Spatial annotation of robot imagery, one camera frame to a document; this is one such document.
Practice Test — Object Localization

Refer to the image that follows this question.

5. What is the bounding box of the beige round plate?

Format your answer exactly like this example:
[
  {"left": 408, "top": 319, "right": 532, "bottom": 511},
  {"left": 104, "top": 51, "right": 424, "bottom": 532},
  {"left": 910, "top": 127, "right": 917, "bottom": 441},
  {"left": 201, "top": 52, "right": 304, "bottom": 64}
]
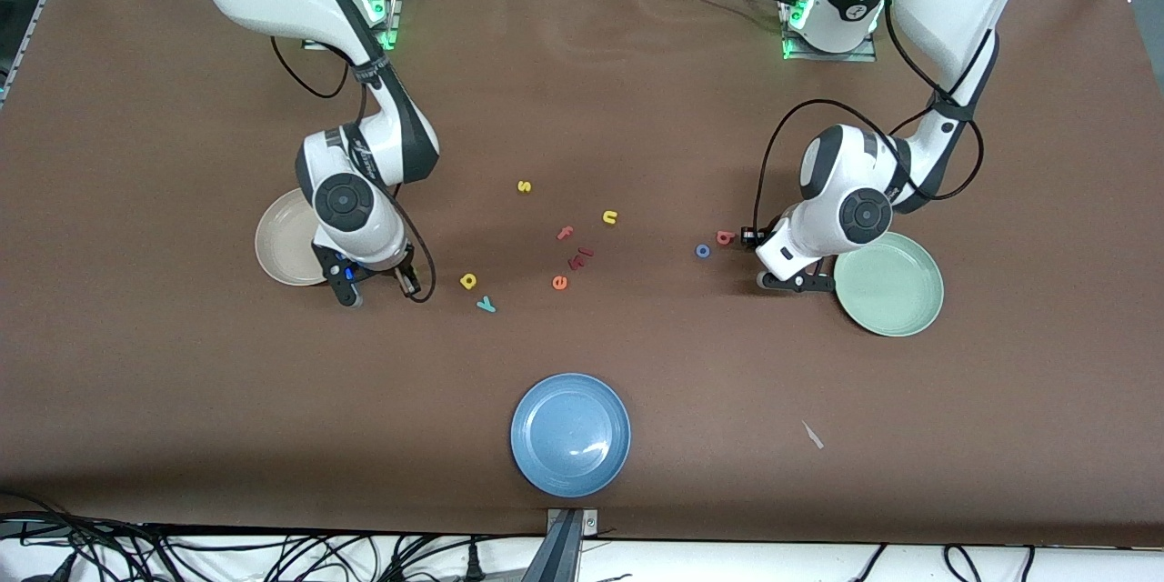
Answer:
[{"left": 255, "top": 188, "right": 330, "bottom": 286}]

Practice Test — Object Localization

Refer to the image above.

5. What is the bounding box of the green round plate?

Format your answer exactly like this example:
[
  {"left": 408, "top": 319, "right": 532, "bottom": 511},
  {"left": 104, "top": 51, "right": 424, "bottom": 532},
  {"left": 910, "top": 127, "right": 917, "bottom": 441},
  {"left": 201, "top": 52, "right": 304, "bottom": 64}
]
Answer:
[{"left": 834, "top": 232, "right": 945, "bottom": 337}]

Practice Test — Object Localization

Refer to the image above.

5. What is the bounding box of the brown paper table cover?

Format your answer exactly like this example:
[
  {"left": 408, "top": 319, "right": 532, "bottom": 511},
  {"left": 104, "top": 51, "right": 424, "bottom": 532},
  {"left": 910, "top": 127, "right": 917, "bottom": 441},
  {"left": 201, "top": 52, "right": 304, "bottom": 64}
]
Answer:
[{"left": 0, "top": 0, "right": 1164, "bottom": 548}]

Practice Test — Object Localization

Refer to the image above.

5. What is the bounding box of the blue round plate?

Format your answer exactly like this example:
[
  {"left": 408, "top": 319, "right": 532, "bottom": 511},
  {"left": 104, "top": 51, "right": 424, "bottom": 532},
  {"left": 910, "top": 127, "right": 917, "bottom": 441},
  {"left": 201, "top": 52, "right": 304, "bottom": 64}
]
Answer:
[{"left": 510, "top": 373, "right": 632, "bottom": 498}]

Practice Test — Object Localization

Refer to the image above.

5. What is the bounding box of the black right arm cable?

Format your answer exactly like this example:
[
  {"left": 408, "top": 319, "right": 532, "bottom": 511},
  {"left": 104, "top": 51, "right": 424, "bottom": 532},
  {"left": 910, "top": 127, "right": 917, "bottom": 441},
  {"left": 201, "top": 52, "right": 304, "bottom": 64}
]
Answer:
[{"left": 271, "top": 36, "right": 438, "bottom": 304}]

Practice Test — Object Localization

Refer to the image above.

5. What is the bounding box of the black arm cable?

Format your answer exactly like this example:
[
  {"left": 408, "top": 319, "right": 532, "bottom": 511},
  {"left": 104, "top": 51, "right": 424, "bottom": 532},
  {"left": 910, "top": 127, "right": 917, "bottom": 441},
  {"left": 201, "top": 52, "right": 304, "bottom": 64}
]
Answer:
[
  {"left": 755, "top": 18, "right": 988, "bottom": 242},
  {"left": 271, "top": 36, "right": 438, "bottom": 304}
]

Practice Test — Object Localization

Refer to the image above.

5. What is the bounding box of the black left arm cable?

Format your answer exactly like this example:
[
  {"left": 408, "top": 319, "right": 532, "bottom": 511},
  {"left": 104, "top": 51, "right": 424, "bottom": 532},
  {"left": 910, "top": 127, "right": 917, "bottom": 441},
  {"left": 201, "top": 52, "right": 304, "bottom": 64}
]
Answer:
[{"left": 755, "top": 18, "right": 988, "bottom": 242}]

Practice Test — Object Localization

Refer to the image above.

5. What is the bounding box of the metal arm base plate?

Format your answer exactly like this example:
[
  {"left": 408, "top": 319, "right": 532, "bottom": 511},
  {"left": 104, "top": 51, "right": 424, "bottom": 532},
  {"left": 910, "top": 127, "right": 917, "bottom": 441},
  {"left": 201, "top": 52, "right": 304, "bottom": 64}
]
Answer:
[
  {"left": 303, "top": 0, "right": 402, "bottom": 51},
  {"left": 780, "top": 0, "right": 878, "bottom": 63}
]

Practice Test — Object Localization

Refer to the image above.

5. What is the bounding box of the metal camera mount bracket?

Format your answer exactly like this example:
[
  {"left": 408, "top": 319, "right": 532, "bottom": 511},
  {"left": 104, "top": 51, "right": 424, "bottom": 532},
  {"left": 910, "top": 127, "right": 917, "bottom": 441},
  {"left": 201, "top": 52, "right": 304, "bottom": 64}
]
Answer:
[{"left": 523, "top": 507, "right": 600, "bottom": 582}]

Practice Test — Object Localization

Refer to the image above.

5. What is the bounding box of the aluminium table frame rail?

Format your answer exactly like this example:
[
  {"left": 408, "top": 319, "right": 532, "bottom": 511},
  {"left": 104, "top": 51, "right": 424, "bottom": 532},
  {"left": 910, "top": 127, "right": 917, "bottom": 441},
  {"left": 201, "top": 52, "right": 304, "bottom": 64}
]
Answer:
[{"left": 0, "top": 0, "right": 92, "bottom": 105}]

